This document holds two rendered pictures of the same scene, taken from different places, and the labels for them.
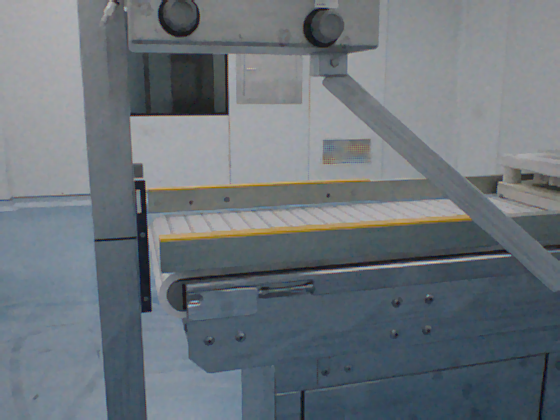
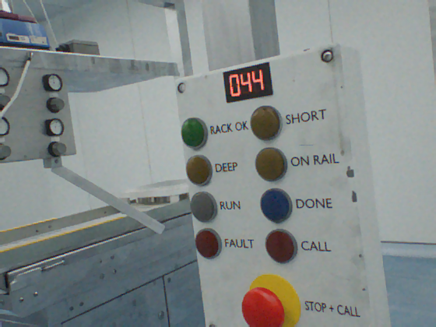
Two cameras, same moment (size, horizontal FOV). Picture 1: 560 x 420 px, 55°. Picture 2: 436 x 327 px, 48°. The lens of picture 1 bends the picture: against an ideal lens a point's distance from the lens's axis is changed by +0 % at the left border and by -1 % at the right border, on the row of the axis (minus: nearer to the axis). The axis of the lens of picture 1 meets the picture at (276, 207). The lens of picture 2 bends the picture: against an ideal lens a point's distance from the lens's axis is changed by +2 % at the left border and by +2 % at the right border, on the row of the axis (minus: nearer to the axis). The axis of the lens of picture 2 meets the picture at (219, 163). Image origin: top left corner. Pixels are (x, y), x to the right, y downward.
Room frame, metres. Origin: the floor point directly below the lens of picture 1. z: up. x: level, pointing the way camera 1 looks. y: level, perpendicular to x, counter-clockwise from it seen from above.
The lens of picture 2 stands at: (-0.54, 0.35, 1.12)
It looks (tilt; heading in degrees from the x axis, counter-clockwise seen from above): 3 degrees down; 321
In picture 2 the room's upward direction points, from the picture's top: 7 degrees counter-clockwise
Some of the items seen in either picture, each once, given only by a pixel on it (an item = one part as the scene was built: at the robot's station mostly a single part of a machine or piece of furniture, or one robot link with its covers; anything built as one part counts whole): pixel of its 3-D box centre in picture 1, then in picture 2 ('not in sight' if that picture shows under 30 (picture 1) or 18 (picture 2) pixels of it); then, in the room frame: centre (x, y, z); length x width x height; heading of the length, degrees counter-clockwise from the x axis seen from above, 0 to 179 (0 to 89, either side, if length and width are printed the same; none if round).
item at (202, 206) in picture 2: not in sight; (202, 207); (-0.17, 0.08, 1.05); 0.03 x 0.01 x 0.03; 15
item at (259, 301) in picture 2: not in sight; (270, 304); (-0.23, 0.06, 0.96); 0.04 x 0.04 x 0.04; 15
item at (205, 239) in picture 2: not in sight; (207, 244); (-0.17, 0.08, 1.02); 0.03 x 0.01 x 0.03; 15
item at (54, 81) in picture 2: not in sight; (53, 82); (0.49, -0.06, 1.28); 0.04 x 0.01 x 0.04; 105
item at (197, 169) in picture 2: not in sight; (197, 170); (-0.17, 0.08, 1.09); 0.03 x 0.01 x 0.03; 15
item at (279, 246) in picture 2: not in sight; (279, 246); (-0.25, 0.05, 1.02); 0.03 x 0.01 x 0.03; 15
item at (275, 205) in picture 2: not in sight; (275, 205); (-0.25, 0.05, 1.05); 0.03 x 0.01 x 0.03; 15
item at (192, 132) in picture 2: not in sight; (192, 133); (-0.17, 0.08, 1.12); 0.03 x 0.01 x 0.03; 15
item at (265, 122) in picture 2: not in sight; (265, 123); (-0.25, 0.05, 1.12); 0.03 x 0.01 x 0.03; 15
